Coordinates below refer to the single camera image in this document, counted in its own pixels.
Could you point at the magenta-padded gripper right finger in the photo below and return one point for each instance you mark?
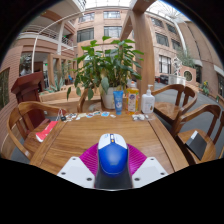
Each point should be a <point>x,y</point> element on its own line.
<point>150,171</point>

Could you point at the yellow liquid bottle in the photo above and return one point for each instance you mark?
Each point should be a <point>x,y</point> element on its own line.
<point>132,100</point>

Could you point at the green plant in white pot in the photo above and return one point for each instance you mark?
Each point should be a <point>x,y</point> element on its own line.
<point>106,66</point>

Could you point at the wooden armchair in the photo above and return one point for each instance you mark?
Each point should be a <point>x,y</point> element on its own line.
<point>15,123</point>
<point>166,110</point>
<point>81,100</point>
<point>186,141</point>

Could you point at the black notebook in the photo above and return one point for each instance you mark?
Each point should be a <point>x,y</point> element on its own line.
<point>196,145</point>

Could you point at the white pump bottle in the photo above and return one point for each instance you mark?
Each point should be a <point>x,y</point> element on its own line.
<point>148,103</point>

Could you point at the dark red wooden lectern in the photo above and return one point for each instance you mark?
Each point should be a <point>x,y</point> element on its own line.
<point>28,88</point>

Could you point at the blue squeeze tube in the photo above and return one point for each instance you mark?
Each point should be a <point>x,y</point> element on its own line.
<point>118,101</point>

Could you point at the white sculpture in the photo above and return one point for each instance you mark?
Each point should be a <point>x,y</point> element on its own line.
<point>176,75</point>

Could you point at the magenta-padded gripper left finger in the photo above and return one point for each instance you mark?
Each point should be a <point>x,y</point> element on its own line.
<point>75,171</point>

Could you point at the red and white packet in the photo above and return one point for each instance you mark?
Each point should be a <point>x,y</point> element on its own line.
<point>46,131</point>

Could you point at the dark bust statue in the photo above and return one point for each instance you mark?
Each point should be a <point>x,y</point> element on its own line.
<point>25,69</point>

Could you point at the blue and white computer mouse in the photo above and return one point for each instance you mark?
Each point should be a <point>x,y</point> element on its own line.
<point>113,160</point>

